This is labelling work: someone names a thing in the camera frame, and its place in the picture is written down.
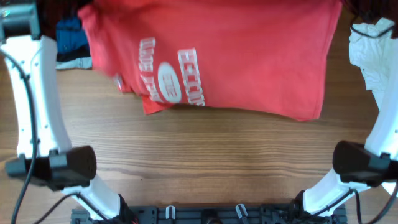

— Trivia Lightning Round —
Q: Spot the red printed t-shirt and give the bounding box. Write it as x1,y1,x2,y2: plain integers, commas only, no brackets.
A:
78,0,342,121

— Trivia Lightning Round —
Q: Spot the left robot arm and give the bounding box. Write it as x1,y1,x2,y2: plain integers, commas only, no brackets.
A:
1,1,138,223

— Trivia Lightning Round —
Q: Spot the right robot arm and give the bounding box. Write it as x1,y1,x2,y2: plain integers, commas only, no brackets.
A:
285,78,397,223

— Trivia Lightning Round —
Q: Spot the light grey folded garment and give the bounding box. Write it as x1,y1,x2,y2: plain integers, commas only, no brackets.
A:
56,57,93,70

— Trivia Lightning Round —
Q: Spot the black folded garment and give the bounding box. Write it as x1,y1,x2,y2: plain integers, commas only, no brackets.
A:
57,47,90,62

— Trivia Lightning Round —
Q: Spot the white t-shirt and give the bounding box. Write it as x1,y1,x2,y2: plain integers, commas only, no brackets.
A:
349,18,397,108

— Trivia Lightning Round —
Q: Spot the left white rail clip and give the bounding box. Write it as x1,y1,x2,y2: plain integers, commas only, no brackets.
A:
165,205,176,220

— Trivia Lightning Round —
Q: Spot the white rail clip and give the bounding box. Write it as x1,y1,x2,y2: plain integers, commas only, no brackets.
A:
235,203,248,219
165,205,176,220

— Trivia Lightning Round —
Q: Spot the right white rail clip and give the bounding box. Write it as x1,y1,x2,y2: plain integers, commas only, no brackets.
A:
235,203,248,219

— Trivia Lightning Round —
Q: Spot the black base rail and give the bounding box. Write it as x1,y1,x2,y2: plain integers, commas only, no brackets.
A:
70,204,348,224

